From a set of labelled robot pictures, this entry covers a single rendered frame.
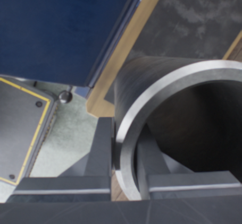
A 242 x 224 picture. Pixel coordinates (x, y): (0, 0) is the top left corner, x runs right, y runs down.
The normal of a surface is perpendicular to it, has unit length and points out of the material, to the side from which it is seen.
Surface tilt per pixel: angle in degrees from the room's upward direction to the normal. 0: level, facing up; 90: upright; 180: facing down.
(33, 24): 59
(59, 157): 0
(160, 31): 0
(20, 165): 0
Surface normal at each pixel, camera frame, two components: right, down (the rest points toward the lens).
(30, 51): 0.76, 0.54
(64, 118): 0.04, 0.27
